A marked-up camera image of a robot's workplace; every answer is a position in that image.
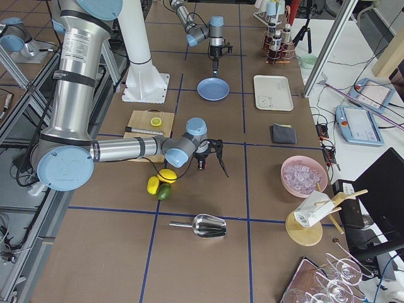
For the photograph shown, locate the aluminium frame post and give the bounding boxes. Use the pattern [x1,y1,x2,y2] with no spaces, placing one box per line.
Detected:
[302,0,358,98]

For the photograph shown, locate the dark drink bottle front left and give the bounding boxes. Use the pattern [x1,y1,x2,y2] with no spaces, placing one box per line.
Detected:
[267,23,277,62]

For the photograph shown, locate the white paper carton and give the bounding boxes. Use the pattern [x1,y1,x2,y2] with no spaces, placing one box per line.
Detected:
[294,191,334,228]

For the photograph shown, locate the lemon half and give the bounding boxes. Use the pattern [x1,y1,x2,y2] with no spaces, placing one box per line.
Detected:
[150,117,162,128]

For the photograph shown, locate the black laptop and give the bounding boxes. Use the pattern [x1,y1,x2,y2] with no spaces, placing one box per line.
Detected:
[353,147,403,261]

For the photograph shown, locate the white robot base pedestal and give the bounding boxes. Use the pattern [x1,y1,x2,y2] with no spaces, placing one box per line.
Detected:
[118,0,170,104]

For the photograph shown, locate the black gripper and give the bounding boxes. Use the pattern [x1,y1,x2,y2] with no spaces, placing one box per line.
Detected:
[193,139,229,177]
[208,44,233,77]

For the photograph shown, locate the glass goblets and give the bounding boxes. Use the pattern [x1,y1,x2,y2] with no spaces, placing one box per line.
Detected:
[280,253,374,302]

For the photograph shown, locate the wooden stand with round base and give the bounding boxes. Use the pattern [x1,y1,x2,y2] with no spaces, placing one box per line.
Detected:
[285,189,368,246]

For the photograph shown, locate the cream bear tray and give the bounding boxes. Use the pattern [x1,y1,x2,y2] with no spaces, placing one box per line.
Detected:
[253,75,294,111]

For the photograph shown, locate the grey folded cloth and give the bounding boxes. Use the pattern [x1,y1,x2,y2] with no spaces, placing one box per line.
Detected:
[270,124,297,144]

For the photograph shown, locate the dark drink bottle right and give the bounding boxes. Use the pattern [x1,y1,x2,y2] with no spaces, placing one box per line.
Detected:
[282,23,292,51]

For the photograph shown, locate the blue teach pendant near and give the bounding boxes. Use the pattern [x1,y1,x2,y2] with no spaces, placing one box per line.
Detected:
[335,105,384,146]

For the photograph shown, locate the dark drink bottle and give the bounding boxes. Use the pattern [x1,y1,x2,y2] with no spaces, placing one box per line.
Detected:
[271,30,282,60]
[267,23,277,62]
[282,23,292,51]

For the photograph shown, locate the metal ice scoop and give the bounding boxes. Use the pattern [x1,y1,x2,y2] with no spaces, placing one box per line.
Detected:
[169,214,227,239]

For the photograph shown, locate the black camera tripod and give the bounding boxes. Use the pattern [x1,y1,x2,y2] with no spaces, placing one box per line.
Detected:
[292,0,317,54]

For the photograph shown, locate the whole yellow lemon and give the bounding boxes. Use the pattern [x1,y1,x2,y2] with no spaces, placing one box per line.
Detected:
[146,176,160,195]

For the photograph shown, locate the blue teach pendant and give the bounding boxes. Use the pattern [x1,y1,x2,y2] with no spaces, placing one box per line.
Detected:
[348,78,396,114]
[335,105,384,146]

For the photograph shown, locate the pink bowl with ice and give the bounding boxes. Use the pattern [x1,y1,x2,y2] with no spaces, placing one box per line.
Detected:
[280,155,328,198]

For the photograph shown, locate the white wire cup rack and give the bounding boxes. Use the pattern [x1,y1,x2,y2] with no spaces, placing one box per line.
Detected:
[253,0,286,25]

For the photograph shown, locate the wooden cutting board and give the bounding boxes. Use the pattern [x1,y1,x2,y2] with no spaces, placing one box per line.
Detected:
[122,110,175,163]

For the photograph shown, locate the metal handled knife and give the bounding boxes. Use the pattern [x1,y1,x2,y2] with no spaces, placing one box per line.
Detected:
[125,126,164,136]

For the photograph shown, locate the green lime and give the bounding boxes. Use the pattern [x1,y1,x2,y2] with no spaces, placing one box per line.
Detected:
[156,183,172,200]

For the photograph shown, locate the dark drink bottle back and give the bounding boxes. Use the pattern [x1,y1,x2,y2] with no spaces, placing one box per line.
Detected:
[271,30,282,60]

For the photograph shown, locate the blue plate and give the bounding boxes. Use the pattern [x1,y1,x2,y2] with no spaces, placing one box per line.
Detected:
[197,77,230,102]

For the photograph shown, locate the blue teach pendant far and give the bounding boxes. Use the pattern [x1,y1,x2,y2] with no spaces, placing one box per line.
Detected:
[348,78,396,114]

